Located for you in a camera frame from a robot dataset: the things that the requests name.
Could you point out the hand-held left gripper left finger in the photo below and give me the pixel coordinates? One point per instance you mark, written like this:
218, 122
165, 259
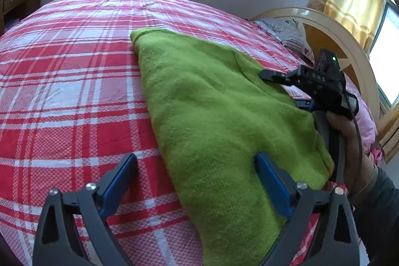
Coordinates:
120, 188

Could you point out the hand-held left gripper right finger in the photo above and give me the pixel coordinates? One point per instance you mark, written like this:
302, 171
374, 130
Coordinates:
274, 188

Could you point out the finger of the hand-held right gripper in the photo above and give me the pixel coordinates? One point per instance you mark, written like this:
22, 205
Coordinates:
277, 76
303, 104

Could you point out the green striped knit sweater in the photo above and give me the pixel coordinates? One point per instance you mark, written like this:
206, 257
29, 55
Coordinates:
212, 116

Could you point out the person's right forearm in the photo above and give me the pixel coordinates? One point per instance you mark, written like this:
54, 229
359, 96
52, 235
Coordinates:
380, 216

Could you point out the person's right hand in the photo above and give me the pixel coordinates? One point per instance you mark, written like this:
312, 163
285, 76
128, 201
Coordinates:
352, 144

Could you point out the grey striped pillow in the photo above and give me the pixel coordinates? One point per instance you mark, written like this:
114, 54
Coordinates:
286, 32

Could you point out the pink quilt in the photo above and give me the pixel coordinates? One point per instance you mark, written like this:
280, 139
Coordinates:
364, 119

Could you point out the cream wooden headboard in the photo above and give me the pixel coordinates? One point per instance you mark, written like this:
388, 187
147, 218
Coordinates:
314, 29

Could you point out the side window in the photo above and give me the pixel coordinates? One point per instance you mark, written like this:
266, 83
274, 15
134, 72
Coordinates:
388, 51

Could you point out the red plaid bed sheet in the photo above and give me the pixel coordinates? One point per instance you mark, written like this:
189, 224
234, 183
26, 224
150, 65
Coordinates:
62, 97

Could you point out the brown wooden desk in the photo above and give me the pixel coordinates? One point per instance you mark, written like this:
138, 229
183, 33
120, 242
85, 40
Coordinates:
15, 4

